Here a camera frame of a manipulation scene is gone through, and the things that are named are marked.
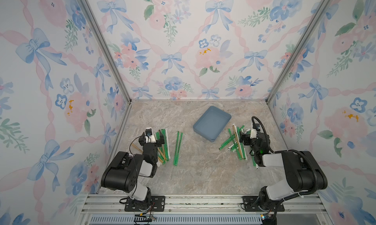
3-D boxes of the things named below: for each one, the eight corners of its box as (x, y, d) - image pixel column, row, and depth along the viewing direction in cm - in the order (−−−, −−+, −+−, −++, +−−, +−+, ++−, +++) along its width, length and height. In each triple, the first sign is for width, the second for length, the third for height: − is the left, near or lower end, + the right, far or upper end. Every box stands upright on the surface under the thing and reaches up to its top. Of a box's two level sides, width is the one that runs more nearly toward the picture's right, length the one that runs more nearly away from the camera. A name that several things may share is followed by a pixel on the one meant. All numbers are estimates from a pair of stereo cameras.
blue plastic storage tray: (190, 129, 105) (190, 128, 103) (210, 106, 119) (210, 104, 118) (214, 143, 98) (214, 142, 97) (232, 117, 113) (232, 115, 111)
